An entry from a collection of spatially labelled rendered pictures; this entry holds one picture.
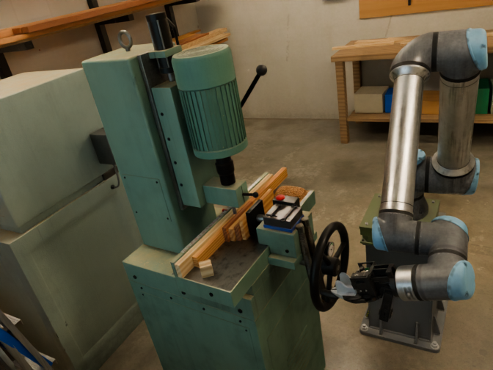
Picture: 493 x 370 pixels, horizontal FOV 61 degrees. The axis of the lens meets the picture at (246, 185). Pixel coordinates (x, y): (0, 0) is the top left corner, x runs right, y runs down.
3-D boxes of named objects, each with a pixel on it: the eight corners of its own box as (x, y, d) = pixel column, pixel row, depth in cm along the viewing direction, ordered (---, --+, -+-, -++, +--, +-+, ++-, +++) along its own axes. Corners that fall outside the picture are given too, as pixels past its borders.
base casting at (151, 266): (254, 322, 133) (249, 301, 129) (128, 280, 163) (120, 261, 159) (311, 241, 165) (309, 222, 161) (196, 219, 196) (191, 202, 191)
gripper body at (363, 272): (356, 262, 119) (397, 258, 111) (367, 286, 121) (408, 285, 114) (346, 279, 114) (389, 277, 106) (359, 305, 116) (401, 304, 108)
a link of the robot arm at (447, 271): (477, 271, 104) (477, 308, 98) (426, 274, 112) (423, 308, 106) (464, 249, 100) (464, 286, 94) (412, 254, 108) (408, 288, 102)
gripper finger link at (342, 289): (325, 277, 123) (353, 275, 117) (333, 294, 124) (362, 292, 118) (320, 284, 121) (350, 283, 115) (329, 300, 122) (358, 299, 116)
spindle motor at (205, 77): (229, 163, 125) (206, 56, 111) (183, 158, 134) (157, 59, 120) (258, 139, 137) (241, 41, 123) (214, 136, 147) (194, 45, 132)
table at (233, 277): (262, 318, 117) (258, 302, 114) (178, 291, 133) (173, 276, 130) (340, 206, 160) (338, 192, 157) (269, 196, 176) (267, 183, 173)
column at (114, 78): (185, 257, 155) (126, 59, 122) (141, 245, 167) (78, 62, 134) (218, 224, 171) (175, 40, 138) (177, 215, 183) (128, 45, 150)
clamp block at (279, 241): (296, 260, 132) (293, 236, 128) (259, 251, 139) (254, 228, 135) (315, 233, 142) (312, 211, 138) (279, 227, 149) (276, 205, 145)
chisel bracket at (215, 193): (240, 212, 140) (235, 190, 136) (206, 206, 148) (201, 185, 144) (251, 201, 145) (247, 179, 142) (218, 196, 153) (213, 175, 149)
